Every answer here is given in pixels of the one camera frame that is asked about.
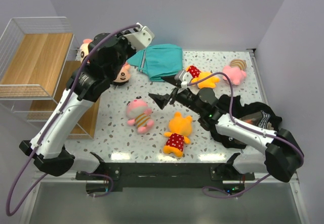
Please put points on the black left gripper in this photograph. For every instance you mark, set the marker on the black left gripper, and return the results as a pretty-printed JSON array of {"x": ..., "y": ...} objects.
[{"x": 124, "y": 40}]

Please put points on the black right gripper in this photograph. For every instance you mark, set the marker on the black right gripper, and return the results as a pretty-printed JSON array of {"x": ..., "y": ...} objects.
[{"x": 160, "y": 100}]

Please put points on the black-haired doll orange pants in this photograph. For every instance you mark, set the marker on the black-haired doll orange pants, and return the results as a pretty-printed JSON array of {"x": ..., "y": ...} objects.
[{"x": 84, "y": 50}]

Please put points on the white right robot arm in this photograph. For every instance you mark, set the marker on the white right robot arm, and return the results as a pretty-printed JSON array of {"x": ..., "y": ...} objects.
[{"x": 277, "y": 152}]

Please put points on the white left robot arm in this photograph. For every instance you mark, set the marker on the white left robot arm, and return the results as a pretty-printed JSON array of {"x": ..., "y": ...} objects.
[{"x": 107, "y": 54}]

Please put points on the face-up doll orange hat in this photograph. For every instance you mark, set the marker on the face-up doll orange hat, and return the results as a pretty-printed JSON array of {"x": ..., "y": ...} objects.
[{"x": 123, "y": 76}]

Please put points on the folded teal cloth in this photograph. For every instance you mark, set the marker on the folded teal cloth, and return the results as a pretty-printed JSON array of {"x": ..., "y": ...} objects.
[{"x": 158, "y": 61}]

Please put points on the pink pig striped shirt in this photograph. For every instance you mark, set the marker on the pink pig striped shirt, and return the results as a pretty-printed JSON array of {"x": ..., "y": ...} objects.
[{"x": 139, "y": 115}]

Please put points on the orange bear polka dress front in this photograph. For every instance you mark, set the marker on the orange bear polka dress front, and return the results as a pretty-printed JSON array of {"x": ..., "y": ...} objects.
[{"x": 180, "y": 129}]

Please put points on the orange bear polka dress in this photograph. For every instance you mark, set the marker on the orange bear polka dress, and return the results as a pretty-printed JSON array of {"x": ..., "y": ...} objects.
[
  {"x": 180, "y": 129},
  {"x": 199, "y": 78}
]

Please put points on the orange bear polka dress back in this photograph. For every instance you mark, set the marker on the orange bear polka dress back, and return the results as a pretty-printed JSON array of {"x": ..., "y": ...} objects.
[{"x": 199, "y": 78}]

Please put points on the pink pig toy far right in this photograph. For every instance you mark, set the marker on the pink pig toy far right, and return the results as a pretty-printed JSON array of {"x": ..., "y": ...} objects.
[{"x": 236, "y": 71}]

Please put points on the black printed garment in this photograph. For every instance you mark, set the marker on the black printed garment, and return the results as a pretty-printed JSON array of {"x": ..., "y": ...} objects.
[{"x": 256, "y": 113}]

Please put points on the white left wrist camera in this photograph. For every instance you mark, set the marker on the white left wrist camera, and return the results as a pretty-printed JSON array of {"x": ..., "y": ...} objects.
[{"x": 140, "y": 38}]

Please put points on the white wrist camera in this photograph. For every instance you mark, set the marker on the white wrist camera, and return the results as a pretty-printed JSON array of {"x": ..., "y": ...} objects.
[
  {"x": 183, "y": 79},
  {"x": 140, "y": 38}
]

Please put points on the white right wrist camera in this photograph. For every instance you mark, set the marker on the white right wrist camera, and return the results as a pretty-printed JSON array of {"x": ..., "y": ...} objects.
[{"x": 183, "y": 79}]

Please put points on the white wire wooden shelf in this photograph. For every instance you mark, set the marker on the white wire wooden shelf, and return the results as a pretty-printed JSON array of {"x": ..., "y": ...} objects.
[{"x": 38, "y": 56}]

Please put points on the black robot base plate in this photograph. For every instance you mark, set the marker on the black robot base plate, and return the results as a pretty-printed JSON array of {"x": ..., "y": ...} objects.
[{"x": 158, "y": 175}]

